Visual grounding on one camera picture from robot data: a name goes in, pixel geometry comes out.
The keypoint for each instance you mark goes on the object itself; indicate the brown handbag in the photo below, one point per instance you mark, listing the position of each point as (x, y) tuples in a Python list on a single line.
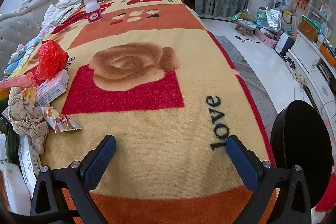
[(308, 28)]

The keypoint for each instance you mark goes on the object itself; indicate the silver insulated bag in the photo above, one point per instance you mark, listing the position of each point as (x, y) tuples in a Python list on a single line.
[(273, 18)]

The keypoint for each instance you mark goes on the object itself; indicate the pink plastic packet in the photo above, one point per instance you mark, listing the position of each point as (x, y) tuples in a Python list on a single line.
[(52, 87)]

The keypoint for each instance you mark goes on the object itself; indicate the white tote bag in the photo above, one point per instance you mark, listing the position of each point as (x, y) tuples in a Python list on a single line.
[(287, 20)]

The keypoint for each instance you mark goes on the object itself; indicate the white and blue plastic bag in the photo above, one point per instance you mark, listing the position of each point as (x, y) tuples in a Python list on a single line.
[(281, 2)]

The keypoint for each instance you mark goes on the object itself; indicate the rose printed blanket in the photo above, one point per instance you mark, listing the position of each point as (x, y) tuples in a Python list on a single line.
[(157, 121)]

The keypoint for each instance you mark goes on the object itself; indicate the white bottle pink label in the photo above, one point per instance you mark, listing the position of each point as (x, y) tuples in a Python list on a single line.
[(92, 10)]

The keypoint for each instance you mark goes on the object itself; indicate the white foam piece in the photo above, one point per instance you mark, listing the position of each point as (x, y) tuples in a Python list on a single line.
[(14, 187)]

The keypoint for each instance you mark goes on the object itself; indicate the glass display shelf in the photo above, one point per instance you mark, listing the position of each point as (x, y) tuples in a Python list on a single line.
[(326, 12)]

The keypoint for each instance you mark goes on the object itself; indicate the pink plastic bag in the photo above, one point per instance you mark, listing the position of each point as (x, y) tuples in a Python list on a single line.
[(15, 82)]

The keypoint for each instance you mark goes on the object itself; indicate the small green box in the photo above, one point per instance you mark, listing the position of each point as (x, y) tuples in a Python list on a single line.
[(4, 124)]

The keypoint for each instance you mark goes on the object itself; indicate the orange and white snack packet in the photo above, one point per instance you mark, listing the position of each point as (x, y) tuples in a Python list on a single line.
[(59, 120)]

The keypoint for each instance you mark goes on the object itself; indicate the red plastic bag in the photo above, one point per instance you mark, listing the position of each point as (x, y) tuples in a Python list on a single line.
[(50, 56)]

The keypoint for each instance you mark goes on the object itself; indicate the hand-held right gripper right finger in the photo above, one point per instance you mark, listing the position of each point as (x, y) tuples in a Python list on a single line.
[(242, 163)]

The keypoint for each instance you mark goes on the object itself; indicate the green snack packet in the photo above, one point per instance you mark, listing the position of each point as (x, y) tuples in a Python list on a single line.
[(11, 145)]

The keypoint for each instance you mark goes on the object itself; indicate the round black bin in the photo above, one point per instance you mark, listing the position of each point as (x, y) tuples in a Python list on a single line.
[(302, 148)]

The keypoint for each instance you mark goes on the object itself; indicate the pale tufted sofa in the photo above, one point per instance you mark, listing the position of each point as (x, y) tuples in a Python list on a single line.
[(15, 27)]

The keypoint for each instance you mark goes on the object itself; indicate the dark blue bag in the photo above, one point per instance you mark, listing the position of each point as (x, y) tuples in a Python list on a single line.
[(286, 44)]

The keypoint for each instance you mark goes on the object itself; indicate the colourful children's blanket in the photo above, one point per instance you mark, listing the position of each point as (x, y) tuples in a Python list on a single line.
[(21, 53)]

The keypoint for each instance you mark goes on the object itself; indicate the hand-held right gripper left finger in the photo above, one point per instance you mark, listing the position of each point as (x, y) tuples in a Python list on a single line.
[(101, 161)]

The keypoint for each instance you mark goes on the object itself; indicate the red cloth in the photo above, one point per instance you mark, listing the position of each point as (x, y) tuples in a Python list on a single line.
[(328, 192)]

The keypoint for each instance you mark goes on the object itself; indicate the yellow cloth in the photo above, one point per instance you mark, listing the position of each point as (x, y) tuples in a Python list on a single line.
[(26, 119)]

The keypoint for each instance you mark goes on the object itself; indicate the white quilt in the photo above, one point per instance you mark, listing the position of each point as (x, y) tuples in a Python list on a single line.
[(60, 12)]

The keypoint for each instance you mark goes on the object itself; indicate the white television cabinet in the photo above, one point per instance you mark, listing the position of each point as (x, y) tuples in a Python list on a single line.
[(312, 61)]

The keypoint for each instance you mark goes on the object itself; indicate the small wooden stool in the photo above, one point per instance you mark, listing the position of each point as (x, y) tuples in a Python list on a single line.
[(245, 23)]

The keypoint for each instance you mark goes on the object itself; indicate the pink box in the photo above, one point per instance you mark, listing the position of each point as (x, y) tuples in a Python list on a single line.
[(265, 39)]

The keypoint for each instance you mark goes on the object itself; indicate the white text-printed box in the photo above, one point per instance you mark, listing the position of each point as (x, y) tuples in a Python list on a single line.
[(29, 161)]

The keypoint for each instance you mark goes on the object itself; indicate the green shiny bag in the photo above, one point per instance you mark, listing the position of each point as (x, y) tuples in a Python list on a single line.
[(261, 16)]

